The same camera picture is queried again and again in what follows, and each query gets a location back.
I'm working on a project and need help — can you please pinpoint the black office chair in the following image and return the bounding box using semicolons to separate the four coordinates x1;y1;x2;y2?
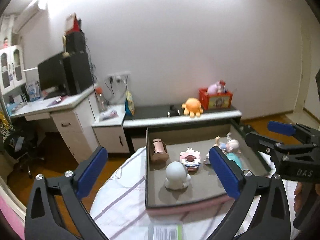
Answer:
1;113;44;179

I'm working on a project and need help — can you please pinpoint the snack bag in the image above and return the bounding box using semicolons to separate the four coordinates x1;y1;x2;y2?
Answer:
125;90;135;116

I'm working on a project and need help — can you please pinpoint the clear plastic card box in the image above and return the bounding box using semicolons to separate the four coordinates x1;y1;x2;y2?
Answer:
148;224;183;240

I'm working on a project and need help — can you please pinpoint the white desk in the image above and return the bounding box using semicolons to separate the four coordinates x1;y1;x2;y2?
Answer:
10;86;99;163

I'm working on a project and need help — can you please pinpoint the pink plush toy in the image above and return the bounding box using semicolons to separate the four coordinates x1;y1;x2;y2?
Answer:
207;82;220;95

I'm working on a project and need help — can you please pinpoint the red toy crate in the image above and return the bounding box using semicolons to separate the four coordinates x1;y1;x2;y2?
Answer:
199;88;233;110

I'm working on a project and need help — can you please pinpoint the pink block toy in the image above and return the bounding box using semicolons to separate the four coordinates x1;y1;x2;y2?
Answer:
180;148;201;173

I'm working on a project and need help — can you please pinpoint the white glass-door cabinet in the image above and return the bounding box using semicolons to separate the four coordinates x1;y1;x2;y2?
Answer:
1;45;26;94

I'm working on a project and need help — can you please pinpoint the desk calendar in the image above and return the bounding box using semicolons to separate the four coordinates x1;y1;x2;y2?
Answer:
65;13;81;35

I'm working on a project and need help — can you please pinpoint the teal compact case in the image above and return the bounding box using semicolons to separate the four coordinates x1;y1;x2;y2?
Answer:
226;153;242;170

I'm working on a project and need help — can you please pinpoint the person's right hand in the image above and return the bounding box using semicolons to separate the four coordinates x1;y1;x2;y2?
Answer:
293;182;303;212

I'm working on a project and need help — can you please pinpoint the blonde doll figurine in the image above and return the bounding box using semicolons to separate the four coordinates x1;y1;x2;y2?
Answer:
214;132;241;154

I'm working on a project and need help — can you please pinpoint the white air conditioner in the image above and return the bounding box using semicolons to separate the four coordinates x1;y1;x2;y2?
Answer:
12;0;47;34

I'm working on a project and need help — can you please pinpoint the pink quilt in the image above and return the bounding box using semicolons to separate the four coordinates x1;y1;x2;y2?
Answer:
1;197;25;240

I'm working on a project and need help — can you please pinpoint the pink black storage box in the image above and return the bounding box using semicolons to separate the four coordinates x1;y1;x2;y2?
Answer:
145;119;271;216

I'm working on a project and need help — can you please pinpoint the orange octopus plush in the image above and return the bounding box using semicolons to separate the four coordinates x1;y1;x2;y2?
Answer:
181;98;203;118

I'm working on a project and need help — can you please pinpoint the white striped table cloth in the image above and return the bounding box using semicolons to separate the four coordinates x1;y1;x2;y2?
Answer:
89;146;301;240

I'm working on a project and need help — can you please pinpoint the orange-cap bottle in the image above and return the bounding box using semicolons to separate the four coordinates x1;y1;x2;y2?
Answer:
95;87;107;112

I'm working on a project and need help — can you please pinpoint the black white low cabinet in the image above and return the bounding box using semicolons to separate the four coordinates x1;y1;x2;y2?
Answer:
92;104;242;154

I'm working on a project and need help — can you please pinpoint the black computer monitor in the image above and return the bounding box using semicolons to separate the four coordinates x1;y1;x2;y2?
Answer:
38;52;66;100

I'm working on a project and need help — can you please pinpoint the white wall socket strip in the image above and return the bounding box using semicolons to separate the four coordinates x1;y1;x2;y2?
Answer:
106;72;131;83

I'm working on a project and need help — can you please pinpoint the black speaker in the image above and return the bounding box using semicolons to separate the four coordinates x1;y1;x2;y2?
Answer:
66;31;86;54

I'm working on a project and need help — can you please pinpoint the small doll on cabinet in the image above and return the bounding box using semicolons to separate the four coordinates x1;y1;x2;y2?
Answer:
2;37;9;48

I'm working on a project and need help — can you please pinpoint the rose gold round jar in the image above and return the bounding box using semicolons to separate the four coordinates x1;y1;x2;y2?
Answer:
150;138;169;163

